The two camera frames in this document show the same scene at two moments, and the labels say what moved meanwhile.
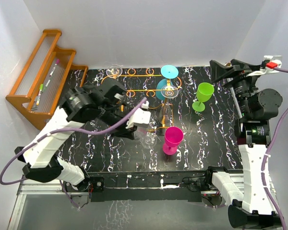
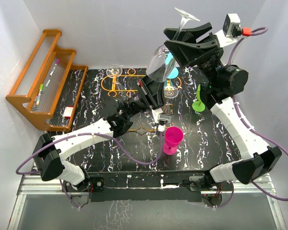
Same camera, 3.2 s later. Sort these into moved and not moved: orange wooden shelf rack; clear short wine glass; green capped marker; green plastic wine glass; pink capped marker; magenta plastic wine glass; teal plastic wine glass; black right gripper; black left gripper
Moved: clear short wine glass; teal plastic wine glass; black left gripper; black right gripper
Not moved: magenta plastic wine glass; pink capped marker; green plastic wine glass; orange wooden shelf rack; green capped marker
